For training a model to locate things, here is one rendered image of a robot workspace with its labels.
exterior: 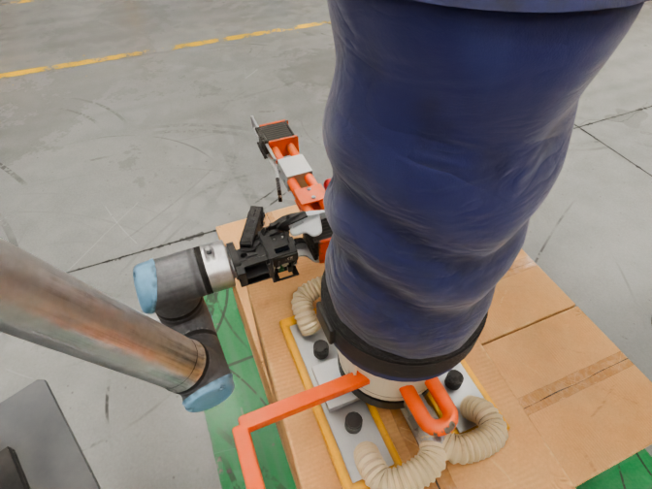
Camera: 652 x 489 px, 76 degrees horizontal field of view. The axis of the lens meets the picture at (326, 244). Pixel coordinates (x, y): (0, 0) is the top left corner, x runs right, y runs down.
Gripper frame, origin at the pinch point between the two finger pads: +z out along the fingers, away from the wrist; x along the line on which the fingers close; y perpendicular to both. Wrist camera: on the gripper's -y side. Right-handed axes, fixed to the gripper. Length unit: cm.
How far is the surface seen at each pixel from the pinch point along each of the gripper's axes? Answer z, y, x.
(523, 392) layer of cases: 45, 32, -53
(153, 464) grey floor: -65, -9, -108
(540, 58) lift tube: -3, 38, 49
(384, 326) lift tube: -7.6, 35.0, 19.8
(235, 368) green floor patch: -28, -34, -108
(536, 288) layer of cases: 73, 5, -53
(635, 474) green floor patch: 95, 61, -108
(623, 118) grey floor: 285, -117, -108
